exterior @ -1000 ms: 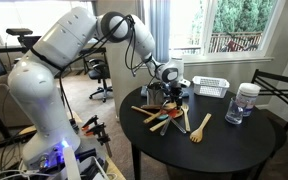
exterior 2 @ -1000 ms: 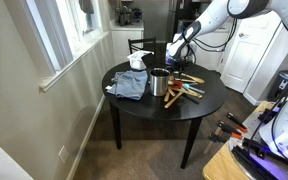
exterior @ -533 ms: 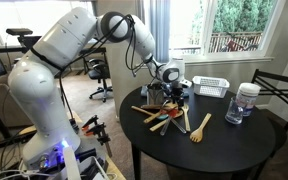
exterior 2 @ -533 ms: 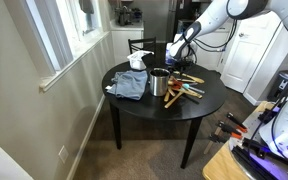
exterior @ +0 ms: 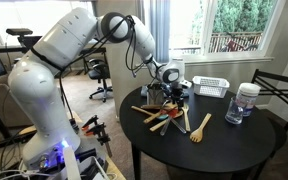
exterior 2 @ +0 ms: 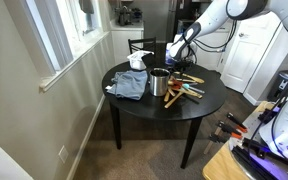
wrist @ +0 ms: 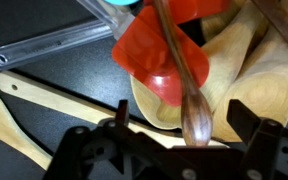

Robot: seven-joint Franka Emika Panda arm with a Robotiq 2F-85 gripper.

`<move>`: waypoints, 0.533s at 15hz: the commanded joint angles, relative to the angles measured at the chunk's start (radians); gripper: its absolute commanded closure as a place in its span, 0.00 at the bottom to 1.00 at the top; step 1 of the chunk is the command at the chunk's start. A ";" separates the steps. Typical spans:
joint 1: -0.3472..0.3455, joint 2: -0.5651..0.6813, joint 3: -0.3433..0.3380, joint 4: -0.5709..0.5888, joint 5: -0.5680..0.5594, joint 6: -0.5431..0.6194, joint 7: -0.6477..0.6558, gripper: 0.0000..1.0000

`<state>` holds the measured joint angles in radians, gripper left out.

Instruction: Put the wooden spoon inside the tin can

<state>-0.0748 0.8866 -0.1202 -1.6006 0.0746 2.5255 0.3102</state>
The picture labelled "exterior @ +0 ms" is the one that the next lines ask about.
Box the white plastic device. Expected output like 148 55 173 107
62 145 82 180

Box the bamboo spoon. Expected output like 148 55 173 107
140 101 182 112

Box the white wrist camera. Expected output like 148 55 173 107
179 79 194 90

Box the blue-grey cloth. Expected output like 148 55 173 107
139 81 191 99

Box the red bicycle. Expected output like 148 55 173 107
220 33 262 53

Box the orange black bar clamp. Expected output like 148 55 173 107
81 114 100 132
85 122 113 158

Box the black camera on stand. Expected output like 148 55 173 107
5 27 34 48

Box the blue-grey curtain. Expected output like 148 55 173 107
135 0 172 64

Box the clear drinking glass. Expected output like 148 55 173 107
224 96 245 126

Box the white wipes canister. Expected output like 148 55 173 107
235 82 262 118

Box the white plastic basket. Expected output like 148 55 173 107
192 75 231 99

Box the bamboo spork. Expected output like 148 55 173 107
189 112 213 144

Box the red spatula clear handle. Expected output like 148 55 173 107
162 109 188 135
159 109 184 137

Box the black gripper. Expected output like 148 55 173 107
164 83 186 108

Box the white window frame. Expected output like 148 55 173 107
168 0 287 64

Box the wooden spatula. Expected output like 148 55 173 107
130 105 169 121

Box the bright window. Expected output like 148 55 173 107
0 0 95 48

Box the wooden deck railing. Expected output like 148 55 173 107
208 31 264 54

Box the black office chair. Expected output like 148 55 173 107
87 58 114 103

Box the bamboo slotted spatula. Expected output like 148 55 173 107
181 102 192 133

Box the black metal chair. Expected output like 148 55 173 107
247 68 288 180

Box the narrow bamboo spatula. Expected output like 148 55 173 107
149 118 172 133

